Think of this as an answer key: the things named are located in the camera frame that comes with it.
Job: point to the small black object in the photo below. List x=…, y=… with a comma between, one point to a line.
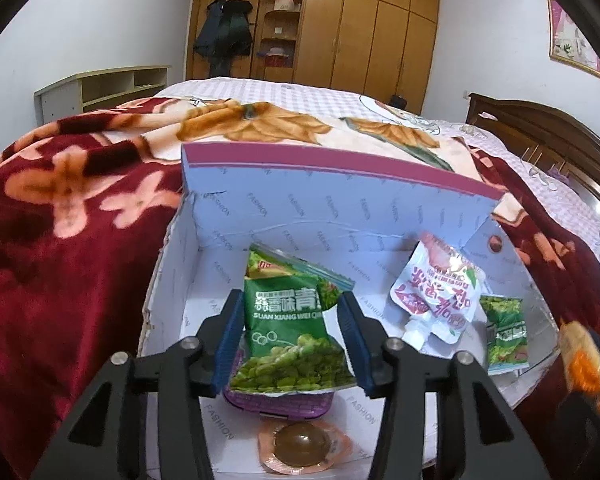
x=398, y=101

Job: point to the purple tin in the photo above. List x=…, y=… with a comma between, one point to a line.
x=280, y=405

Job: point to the wooden wardrobe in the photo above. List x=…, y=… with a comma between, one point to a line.
x=370, y=35

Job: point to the red floral blanket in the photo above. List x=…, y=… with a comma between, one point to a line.
x=55, y=260

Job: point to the pink cardboard box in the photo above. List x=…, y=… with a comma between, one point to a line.
x=300, y=195

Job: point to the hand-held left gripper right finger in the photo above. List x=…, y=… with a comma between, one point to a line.
x=355, y=345

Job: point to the dark green hanging jacket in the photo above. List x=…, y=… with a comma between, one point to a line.
x=240, y=27

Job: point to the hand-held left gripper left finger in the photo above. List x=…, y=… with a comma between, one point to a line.
x=227, y=345

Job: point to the white low shelf unit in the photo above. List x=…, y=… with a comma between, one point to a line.
x=60, y=95

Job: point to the white pink pot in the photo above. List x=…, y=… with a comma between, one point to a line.
x=286, y=4

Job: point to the orange snack packet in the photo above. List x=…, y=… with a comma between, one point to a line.
x=582, y=370

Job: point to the white pink spouted pouch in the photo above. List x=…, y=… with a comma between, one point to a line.
x=435, y=290

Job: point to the dark wooden headboard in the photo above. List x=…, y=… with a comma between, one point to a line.
x=555, y=125

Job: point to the small green pea packet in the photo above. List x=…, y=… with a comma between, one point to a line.
x=505, y=335

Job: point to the pink checkered bed sheet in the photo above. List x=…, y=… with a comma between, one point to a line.
x=570, y=210

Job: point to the brown jelly cup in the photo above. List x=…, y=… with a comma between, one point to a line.
x=300, y=442

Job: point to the large green pea packet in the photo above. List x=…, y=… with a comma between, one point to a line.
x=285, y=320

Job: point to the framed wall picture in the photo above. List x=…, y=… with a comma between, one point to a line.
x=575, y=40

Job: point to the red container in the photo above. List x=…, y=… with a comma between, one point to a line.
x=272, y=59

